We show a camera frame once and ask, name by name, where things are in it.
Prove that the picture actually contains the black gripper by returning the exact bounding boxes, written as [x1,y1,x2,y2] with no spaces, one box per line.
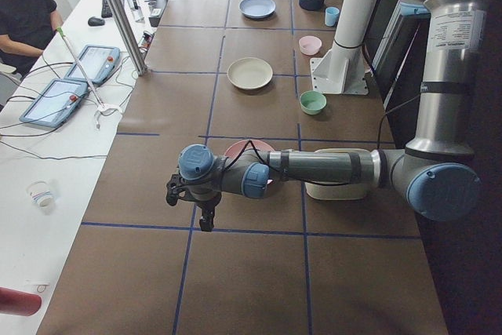
[166,168,222,232]

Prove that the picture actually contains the pink plate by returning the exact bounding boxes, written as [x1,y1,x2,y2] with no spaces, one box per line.
[223,139,276,187]

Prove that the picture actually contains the blue plate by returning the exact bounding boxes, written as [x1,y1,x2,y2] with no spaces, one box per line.
[239,0,276,20]

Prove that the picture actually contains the white stick tool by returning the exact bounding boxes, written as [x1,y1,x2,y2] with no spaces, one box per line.
[56,27,123,120]

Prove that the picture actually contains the cream plate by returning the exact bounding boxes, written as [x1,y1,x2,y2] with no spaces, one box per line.
[227,57,273,90]

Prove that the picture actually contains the paper cup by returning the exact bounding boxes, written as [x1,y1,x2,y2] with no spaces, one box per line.
[26,180,55,215]

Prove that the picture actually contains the green bowl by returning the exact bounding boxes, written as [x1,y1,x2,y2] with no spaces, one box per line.
[299,90,327,115]

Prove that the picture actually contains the cream toaster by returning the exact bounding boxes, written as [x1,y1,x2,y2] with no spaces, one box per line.
[304,147,372,201]

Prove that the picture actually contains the teach pendant tablet near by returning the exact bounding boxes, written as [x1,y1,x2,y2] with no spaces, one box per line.
[19,79,88,129]

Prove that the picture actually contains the teach pendant tablet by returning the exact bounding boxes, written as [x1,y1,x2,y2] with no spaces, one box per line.
[78,45,121,86]
[19,79,88,129]

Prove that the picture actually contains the teach pendant tablet far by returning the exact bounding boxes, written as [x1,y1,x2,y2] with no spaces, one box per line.
[78,45,121,86]

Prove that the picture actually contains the pink bowl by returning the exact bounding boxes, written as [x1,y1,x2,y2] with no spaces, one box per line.
[298,35,322,56]

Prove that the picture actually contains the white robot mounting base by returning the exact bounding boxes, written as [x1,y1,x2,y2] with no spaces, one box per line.
[309,0,395,96]

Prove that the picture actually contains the red cylinder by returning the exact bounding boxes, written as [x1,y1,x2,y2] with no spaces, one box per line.
[0,287,42,316]

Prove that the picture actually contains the black computer mouse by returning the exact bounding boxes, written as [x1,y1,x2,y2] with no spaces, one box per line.
[87,16,105,27]

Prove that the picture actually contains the light blue cup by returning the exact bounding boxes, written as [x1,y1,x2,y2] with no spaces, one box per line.
[324,6,340,27]

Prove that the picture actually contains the person in black shirt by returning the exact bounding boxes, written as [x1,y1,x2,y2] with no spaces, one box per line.
[1,0,63,76]

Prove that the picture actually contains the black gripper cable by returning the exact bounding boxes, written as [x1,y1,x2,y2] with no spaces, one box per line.
[219,139,366,187]

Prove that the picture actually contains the aluminium frame post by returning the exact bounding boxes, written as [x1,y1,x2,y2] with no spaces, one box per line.
[107,0,147,76]

